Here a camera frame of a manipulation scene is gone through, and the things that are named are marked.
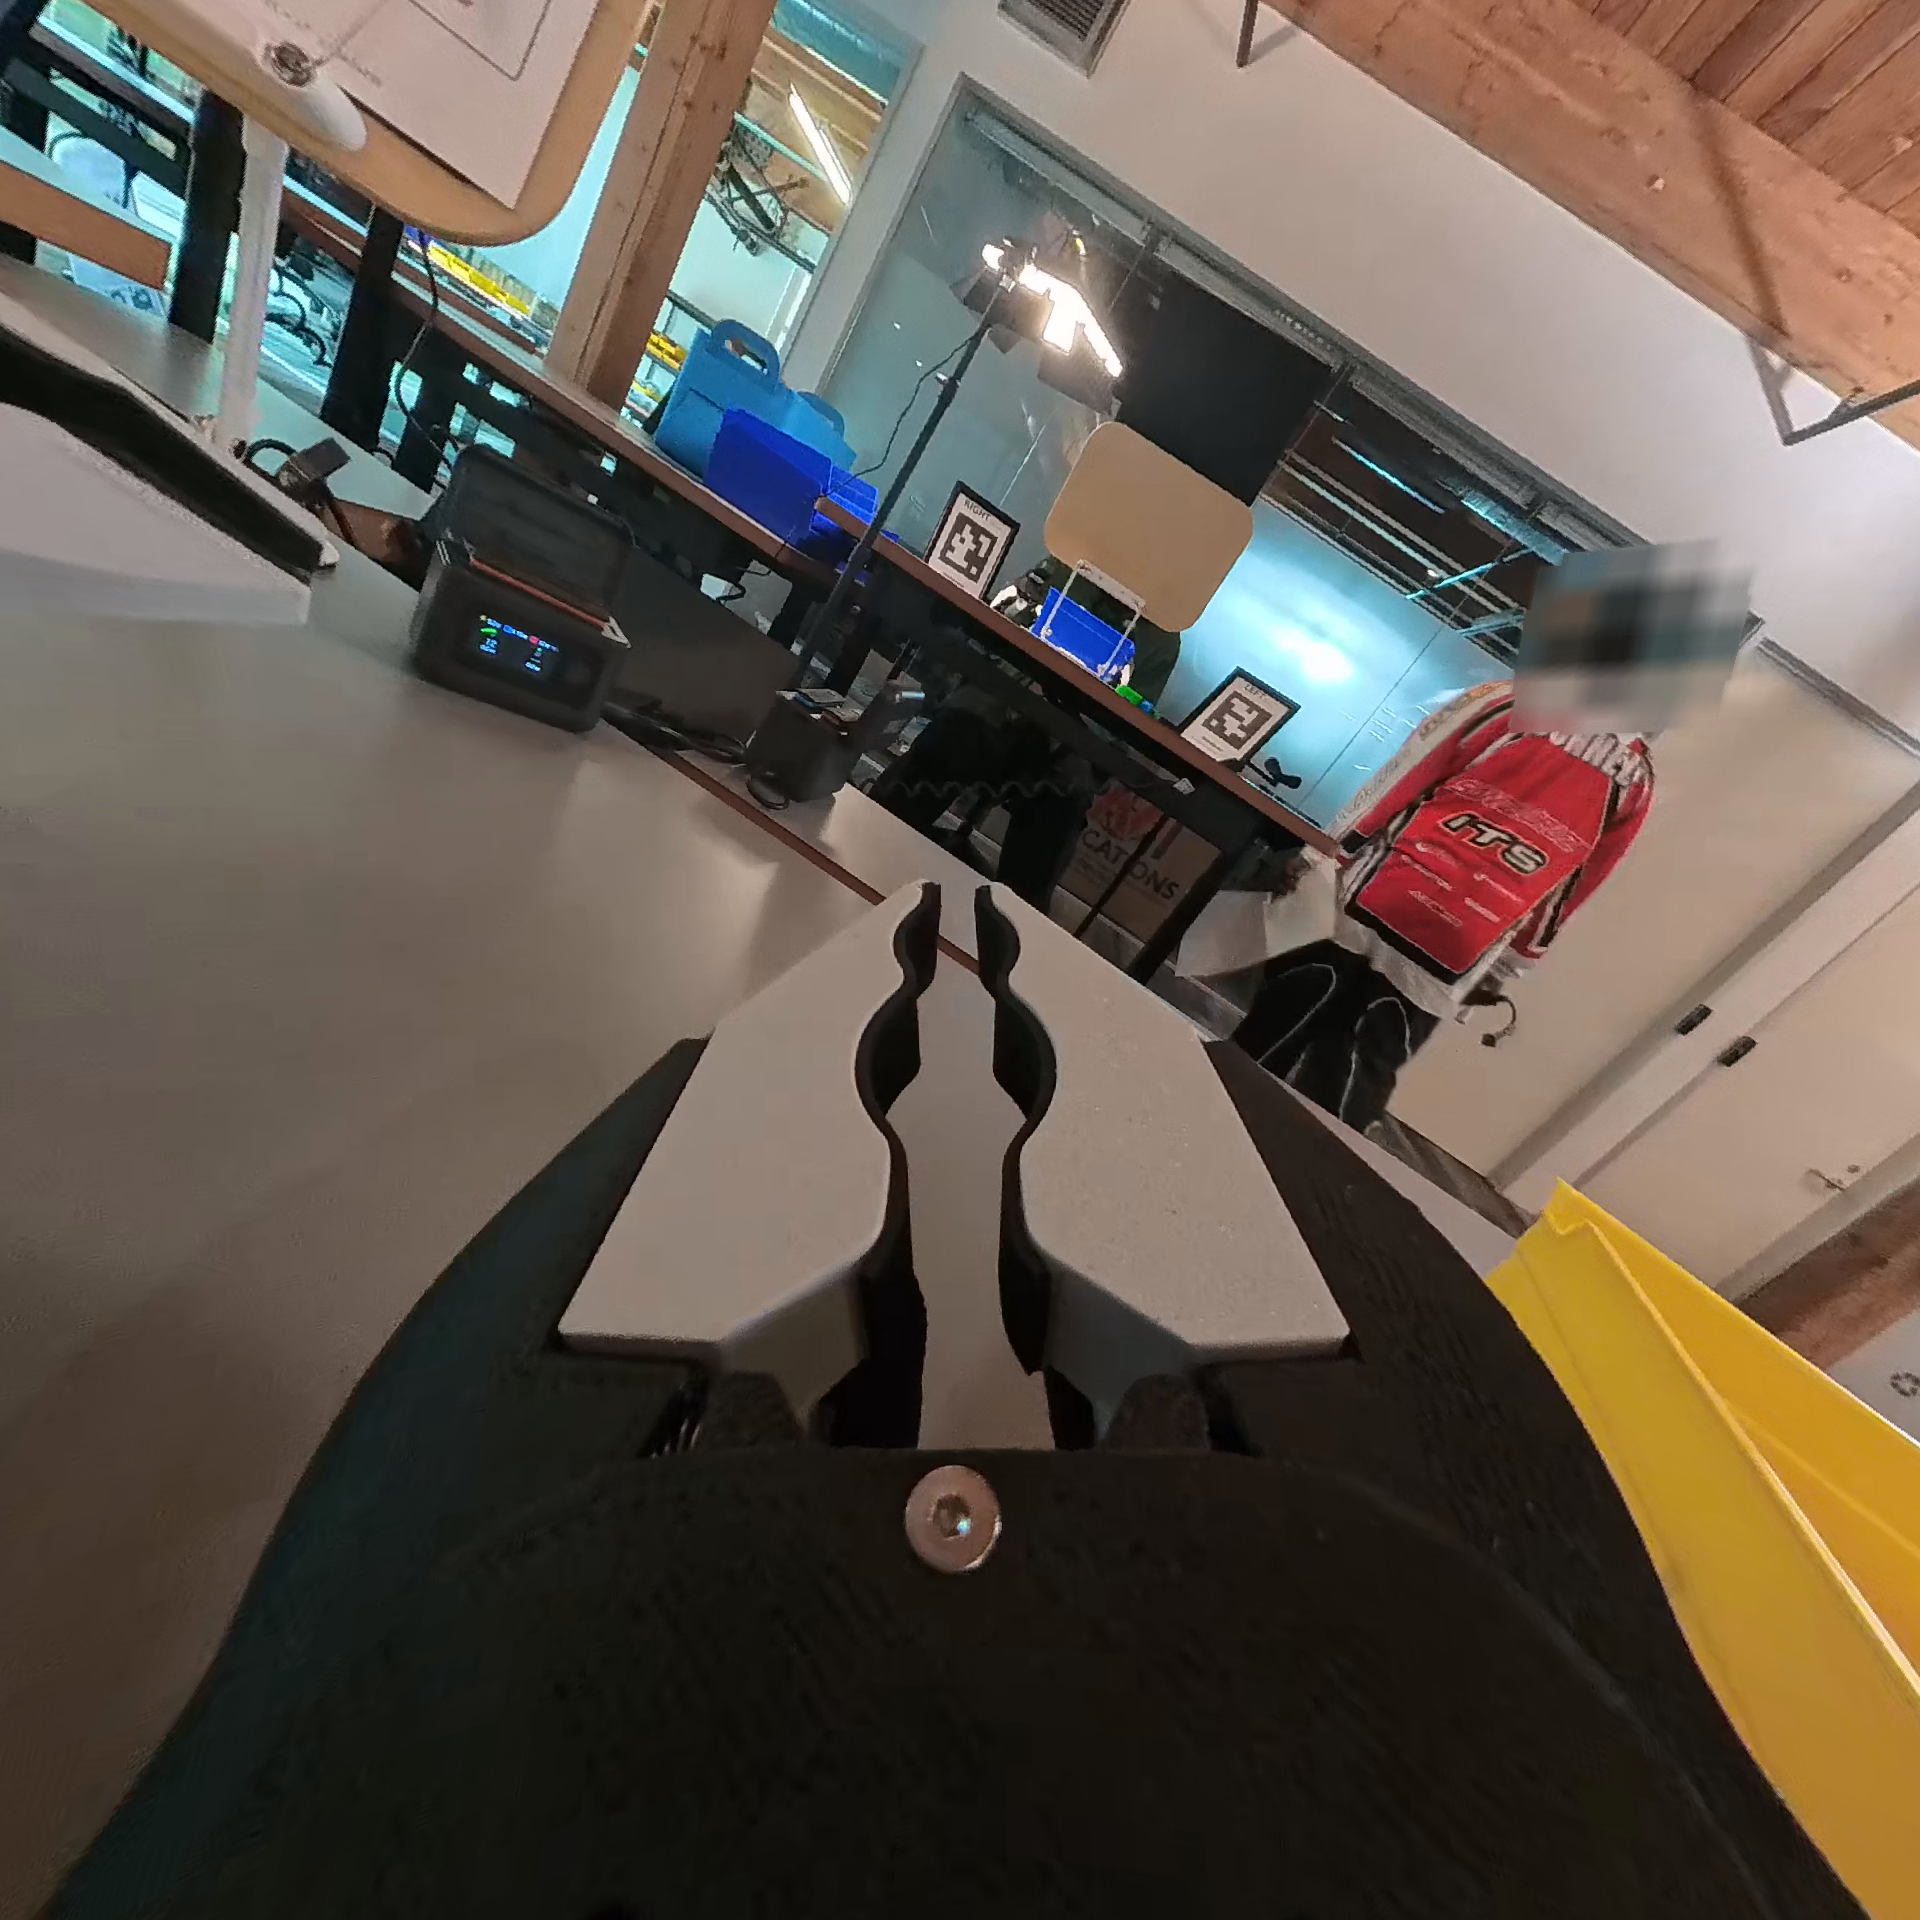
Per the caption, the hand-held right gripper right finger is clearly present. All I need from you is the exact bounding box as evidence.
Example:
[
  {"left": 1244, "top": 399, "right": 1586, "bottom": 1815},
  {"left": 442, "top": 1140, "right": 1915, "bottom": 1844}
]
[{"left": 970, "top": 886, "right": 1353, "bottom": 1420}]

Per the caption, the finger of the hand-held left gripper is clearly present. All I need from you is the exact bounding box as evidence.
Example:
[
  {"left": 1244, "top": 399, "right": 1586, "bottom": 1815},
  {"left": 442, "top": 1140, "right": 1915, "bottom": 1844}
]
[{"left": 0, "top": 311, "right": 341, "bottom": 625}]

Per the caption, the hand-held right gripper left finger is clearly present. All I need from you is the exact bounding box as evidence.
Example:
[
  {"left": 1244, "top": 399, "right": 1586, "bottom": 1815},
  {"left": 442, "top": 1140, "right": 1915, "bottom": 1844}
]
[{"left": 553, "top": 883, "right": 938, "bottom": 1423}]

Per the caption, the yellow plastic bin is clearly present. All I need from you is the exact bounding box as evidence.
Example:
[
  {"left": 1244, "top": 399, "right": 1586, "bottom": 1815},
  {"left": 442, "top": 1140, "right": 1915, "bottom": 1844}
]
[{"left": 1484, "top": 1177, "right": 1920, "bottom": 1920}]

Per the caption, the printed cardboard box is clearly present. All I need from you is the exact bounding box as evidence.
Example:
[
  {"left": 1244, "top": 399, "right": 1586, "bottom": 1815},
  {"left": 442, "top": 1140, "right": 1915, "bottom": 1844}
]
[{"left": 1056, "top": 811, "right": 1218, "bottom": 945}]

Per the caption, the brown edged desk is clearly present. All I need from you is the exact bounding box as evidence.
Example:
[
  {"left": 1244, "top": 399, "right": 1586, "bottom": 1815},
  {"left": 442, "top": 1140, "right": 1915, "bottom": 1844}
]
[
  {"left": 812, "top": 499, "right": 1338, "bottom": 986},
  {"left": 280, "top": 188, "right": 852, "bottom": 602}
]

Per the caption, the black power station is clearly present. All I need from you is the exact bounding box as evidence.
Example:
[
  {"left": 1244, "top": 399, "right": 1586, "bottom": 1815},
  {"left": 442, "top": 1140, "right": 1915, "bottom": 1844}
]
[{"left": 403, "top": 445, "right": 635, "bottom": 738}]

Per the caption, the black battery charger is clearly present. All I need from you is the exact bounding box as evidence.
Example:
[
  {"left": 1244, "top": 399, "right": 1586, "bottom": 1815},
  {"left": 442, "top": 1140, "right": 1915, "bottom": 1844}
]
[{"left": 740, "top": 677, "right": 927, "bottom": 803}]

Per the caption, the framed marker tag sign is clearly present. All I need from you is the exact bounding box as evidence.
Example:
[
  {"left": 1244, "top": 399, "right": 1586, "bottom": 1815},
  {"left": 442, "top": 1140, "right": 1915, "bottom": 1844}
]
[
  {"left": 1174, "top": 667, "right": 1305, "bottom": 769},
  {"left": 919, "top": 481, "right": 1027, "bottom": 599}
]

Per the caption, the wooden instruction board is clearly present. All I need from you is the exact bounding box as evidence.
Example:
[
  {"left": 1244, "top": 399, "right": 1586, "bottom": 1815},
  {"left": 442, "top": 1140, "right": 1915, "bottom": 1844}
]
[{"left": 87, "top": 0, "right": 657, "bottom": 252}]

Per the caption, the blue plastic bin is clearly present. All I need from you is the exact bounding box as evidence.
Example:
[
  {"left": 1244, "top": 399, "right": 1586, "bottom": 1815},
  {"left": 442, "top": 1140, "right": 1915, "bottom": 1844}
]
[
  {"left": 1033, "top": 585, "right": 1147, "bottom": 689},
  {"left": 703, "top": 403, "right": 881, "bottom": 546}
]

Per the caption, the blue tool caddy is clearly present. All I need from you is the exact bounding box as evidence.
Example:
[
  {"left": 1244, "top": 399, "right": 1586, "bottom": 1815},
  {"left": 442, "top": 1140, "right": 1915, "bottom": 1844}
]
[{"left": 653, "top": 318, "right": 859, "bottom": 475}]

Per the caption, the white double door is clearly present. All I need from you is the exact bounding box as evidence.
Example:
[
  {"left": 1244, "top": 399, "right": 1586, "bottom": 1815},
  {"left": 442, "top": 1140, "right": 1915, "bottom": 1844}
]
[{"left": 1498, "top": 643, "right": 1920, "bottom": 1299}]

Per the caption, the beige board on stand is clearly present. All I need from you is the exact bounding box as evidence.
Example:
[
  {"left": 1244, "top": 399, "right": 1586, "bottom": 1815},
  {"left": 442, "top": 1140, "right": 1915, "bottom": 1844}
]
[{"left": 1040, "top": 417, "right": 1257, "bottom": 625}]

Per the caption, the white recycling bin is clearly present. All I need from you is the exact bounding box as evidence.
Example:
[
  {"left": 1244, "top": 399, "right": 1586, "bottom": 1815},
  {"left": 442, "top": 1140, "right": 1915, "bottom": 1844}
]
[{"left": 1839, "top": 1320, "right": 1920, "bottom": 1445}]

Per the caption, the black screen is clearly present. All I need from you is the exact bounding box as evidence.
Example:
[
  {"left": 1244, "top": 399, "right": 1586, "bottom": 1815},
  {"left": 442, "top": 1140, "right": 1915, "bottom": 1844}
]
[{"left": 1116, "top": 266, "right": 1338, "bottom": 507}]

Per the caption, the studio light on tripod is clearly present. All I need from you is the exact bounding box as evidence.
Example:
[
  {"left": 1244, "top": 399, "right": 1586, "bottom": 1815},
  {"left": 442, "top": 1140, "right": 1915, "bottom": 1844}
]
[{"left": 790, "top": 222, "right": 1129, "bottom": 698}]

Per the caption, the black cable with plug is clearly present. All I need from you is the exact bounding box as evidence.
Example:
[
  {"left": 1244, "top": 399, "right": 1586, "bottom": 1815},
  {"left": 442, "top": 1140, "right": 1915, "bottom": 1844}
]
[{"left": 241, "top": 436, "right": 354, "bottom": 531}]

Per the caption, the wooden post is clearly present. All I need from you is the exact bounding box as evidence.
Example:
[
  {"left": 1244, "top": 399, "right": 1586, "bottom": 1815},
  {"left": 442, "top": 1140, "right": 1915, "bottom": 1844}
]
[{"left": 546, "top": 0, "right": 776, "bottom": 407}]

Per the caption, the grey wall vent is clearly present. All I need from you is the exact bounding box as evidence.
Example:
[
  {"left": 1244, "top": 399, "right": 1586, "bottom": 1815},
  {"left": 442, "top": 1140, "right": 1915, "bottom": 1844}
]
[{"left": 992, "top": 0, "right": 1138, "bottom": 76}]

